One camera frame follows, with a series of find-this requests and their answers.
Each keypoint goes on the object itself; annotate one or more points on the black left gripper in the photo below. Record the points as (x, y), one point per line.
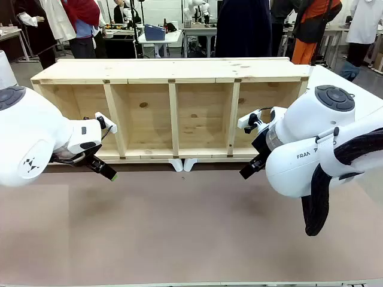
(89, 159)

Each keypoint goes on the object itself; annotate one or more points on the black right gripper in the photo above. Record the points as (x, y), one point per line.
(262, 146)

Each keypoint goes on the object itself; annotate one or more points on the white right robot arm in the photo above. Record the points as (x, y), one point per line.
(299, 167)

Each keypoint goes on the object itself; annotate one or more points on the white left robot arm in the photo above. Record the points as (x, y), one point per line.
(30, 134)

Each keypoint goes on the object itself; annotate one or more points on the white wood-topped desk riser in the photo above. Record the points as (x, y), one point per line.
(176, 164)
(191, 164)

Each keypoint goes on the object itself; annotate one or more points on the wooden compartment shelf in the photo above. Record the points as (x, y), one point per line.
(155, 71)

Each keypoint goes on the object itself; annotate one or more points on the blue bag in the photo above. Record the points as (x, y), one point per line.
(350, 71)

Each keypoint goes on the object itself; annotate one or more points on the person in dark navy coat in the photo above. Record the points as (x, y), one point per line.
(242, 27)

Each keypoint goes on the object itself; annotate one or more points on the white background table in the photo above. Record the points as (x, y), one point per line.
(167, 42)

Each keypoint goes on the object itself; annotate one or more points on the black tripod stand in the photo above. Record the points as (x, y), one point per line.
(137, 30)

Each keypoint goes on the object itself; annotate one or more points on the grey background table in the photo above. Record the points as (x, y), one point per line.
(199, 33)

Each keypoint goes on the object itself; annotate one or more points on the blue box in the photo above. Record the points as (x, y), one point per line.
(154, 33)

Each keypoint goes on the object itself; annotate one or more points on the person in red sweater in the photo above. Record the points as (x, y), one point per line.
(83, 18)

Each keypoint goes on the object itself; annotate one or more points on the hanging white lab coat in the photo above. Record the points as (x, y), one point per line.
(61, 21)

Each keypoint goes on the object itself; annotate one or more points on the mannequin in black vest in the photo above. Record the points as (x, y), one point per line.
(36, 30)

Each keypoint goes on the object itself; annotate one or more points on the person in orange and black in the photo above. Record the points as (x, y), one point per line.
(314, 24)

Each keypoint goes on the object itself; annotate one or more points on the seated background person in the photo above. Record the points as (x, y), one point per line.
(119, 12)

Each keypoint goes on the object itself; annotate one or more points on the wooden-topped background desk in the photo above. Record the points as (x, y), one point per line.
(12, 33)

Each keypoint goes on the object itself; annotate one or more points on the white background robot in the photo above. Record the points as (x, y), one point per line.
(196, 10)

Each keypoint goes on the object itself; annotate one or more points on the person in white lab coat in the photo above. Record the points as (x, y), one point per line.
(363, 24)

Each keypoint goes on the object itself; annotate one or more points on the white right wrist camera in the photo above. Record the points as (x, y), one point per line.
(247, 119)

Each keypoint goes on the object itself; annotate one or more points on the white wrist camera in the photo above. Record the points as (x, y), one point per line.
(247, 119)
(108, 122)

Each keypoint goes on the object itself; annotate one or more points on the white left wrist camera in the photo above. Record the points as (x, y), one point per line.
(108, 122)

